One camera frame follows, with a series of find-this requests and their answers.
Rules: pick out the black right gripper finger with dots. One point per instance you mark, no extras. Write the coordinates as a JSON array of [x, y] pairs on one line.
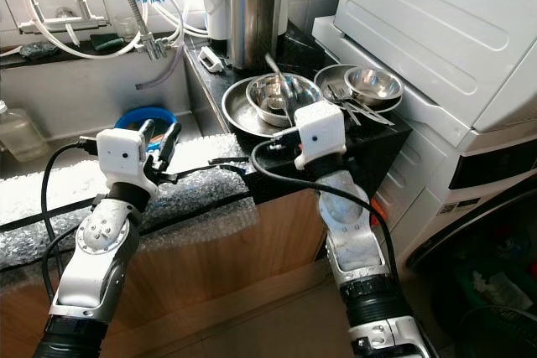
[[286, 105], [299, 102]]

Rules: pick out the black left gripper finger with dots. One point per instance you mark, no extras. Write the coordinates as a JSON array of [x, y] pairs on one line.
[[175, 136], [145, 133]]

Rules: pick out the large steel bowl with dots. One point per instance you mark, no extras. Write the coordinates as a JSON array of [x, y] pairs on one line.
[[264, 98]]

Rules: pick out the large steel plate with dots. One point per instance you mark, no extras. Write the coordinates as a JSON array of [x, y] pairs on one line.
[[239, 115]]

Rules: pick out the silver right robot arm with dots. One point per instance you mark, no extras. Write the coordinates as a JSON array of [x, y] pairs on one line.
[[352, 249]]

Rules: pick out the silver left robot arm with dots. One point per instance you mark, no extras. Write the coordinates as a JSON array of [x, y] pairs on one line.
[[101, 266]]

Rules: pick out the blue plastic bowl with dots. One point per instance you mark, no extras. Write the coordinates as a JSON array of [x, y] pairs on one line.
[[130, 115]]

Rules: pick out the steel spoon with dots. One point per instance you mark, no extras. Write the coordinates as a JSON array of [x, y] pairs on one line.
[[278, 75]]

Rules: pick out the steel plate with cutlery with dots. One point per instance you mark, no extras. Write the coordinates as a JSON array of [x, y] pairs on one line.
[[327, 81]]

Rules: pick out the steel fork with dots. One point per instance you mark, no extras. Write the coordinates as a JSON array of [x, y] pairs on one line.
[[348, 106], [365, 111]]

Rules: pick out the bubble wrap sheet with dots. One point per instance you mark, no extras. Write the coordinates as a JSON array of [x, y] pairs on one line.
[[193, 207]]

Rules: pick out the clear plastic tube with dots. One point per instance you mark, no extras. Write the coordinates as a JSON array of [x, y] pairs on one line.
[[176, 60]]

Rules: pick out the small steel bowl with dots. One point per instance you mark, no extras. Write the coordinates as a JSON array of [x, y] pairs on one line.
[[373, 83]]

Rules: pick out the stainless steel sink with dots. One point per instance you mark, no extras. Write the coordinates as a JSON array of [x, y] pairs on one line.
[[75, 98]]

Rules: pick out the green sponge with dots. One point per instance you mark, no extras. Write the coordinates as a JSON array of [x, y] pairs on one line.
[[109, 41]]

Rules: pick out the stainless steel knife block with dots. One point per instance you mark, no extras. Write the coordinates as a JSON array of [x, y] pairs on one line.
[[256, 10]]

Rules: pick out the white cylinder canister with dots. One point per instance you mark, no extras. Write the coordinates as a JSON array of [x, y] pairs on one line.
[[216, 27]]

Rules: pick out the clear drinking glass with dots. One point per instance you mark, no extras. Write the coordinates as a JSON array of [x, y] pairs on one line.
[[123, 28]]

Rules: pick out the brown wooden cabinet door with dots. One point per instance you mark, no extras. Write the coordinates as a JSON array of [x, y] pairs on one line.
[[218, 266]]

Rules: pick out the clear plastic bottle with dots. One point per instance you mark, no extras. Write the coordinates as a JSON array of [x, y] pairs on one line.
[[17, 132]]

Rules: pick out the dark sponge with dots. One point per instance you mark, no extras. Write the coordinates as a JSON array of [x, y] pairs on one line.
[[38, 50]]

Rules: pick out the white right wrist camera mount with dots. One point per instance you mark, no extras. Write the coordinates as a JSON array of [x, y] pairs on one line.
[[319, 132]]

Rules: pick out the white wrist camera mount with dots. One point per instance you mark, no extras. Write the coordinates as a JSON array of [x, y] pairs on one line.
[[319, 132], [122, 155]]

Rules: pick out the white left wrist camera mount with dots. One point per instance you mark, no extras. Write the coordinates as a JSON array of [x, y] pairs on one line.
[[122, 155]]

